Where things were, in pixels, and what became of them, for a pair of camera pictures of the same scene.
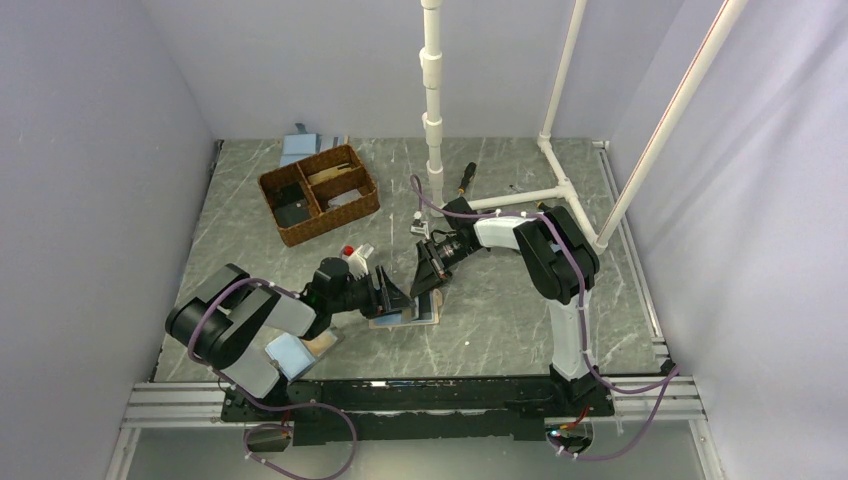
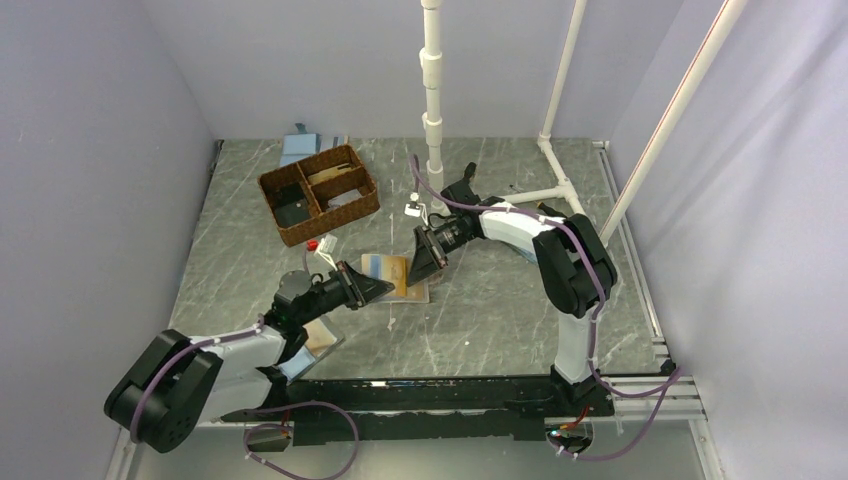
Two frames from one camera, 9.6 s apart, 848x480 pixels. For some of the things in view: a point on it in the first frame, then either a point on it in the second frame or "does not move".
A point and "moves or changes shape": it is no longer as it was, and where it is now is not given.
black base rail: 508,407 does not move
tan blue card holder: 410,316 moves or changes shape
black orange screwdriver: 468,173 does not move
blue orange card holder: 295,355 does not move
